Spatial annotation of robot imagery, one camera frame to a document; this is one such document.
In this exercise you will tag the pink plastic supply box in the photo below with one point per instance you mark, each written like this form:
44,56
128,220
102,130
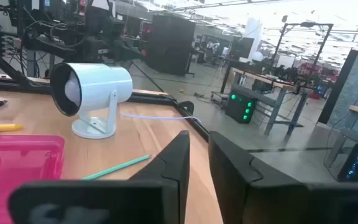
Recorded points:
17,161

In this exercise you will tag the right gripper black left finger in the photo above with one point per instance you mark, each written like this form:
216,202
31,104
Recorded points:
154,199

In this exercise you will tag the black metal rig frame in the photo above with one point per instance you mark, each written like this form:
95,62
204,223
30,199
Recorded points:
322,43

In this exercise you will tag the white cylindrical cup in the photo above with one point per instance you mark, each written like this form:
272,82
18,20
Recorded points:
104,84

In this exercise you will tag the black box with green lights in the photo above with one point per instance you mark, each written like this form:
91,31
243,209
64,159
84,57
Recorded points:
238,109

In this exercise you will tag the green pencil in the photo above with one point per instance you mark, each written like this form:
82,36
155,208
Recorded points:
117,168

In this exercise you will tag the wooden top workbench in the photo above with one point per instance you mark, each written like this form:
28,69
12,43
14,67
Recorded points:
272,82

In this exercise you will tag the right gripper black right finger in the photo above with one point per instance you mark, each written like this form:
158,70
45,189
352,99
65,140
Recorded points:
259,199

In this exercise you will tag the black computer with blue light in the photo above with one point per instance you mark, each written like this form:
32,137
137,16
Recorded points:
353,165

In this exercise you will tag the tall black cabinet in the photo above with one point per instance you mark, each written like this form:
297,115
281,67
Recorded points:
169,43

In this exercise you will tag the black monitor on stand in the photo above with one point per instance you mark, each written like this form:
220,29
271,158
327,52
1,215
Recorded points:
242,46

